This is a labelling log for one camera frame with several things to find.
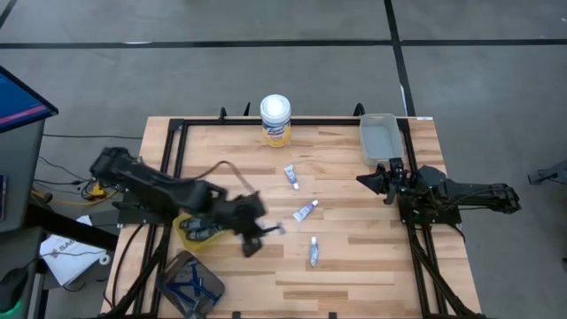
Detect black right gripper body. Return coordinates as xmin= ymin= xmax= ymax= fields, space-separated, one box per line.
xmin=383 ymin=157 xmax=407 ymax=206

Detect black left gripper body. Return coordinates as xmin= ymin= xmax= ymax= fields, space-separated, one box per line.
xmin=219 ymin=194 xmax=270 ymax=238

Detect grey travel bottle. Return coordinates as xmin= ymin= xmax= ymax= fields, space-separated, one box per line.
xmin=181 ymin=215 xmax=210 ymax=230
xmin=186 ymin=226 xmax=221 ymax=241

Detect white toothpaste tube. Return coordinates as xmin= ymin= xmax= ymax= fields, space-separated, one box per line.
xmin=308 ymin=236 xmax=320 ymax=268
xmin=283 ymin=164 xmax=301 ymax=191
xmin=291 ymin=198 xmax=321 ymax=223

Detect white plastic bin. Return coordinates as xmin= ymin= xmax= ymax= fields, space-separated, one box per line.
xmin=358 ymin=113 xmax=407 ymax=167

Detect yellow plastic bin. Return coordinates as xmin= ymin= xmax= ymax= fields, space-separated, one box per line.
xmin=171 ymin=211 xmax=229 ymax=253

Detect dark smoked plastic tray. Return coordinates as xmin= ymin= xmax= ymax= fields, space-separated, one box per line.
xmin=155 ymin=250 xmax=226 ymax=319

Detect Lysol wipes canister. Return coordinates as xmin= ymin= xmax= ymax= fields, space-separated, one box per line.
xmin=259 ymin=93 xmax=292 ymax=149

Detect yellow power plug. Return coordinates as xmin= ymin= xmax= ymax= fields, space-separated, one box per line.
xmin=86 ymin=180 xmax=108 ymax=200

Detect black desk bar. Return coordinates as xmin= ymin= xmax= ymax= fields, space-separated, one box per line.
xmin=24 ymin=202 xmax=120 ymax=252

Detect white papers on floor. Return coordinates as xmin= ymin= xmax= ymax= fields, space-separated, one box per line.
xmin=38 ymin=214 xmax=112 ymax=287

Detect grey desk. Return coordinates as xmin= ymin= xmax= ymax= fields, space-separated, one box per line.
xmin=0 ymin=119 xmax=46 ymax=234

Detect black computer mouse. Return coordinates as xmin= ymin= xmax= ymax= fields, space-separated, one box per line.
xmin=0 ymin=267 xmax=30 ymax=318

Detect monitor with blue screen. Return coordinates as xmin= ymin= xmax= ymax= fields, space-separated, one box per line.
xmin=0 ymin=65 xmax=59 ymax=134

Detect black aluminium table frame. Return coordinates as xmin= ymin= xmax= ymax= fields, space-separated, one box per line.
xmin=99 ymin=102 xmax=486 ymax=319

